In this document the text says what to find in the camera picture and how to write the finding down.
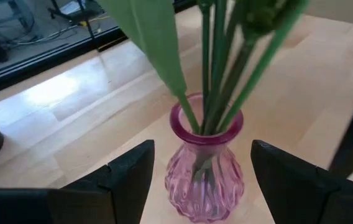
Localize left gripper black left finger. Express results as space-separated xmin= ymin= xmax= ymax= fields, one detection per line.
xmin=0 ymin=139 xmax=156 ymax=224

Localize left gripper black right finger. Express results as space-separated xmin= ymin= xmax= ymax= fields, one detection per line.
xmin=250 ymin=139 xmax=353 ymax=224

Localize white artificial tulip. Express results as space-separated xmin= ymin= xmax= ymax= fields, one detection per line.
xmin=97 ymin=0 xmax=201 ymax=135

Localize pink ribbed glass vase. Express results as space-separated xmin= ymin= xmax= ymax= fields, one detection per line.
xmin=165 ymin=92 xmax=245 ymax=224

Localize pink artificial flower stems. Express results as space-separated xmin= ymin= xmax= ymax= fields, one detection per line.
xmin=0 ymin=0 xmax=198 ymax=99

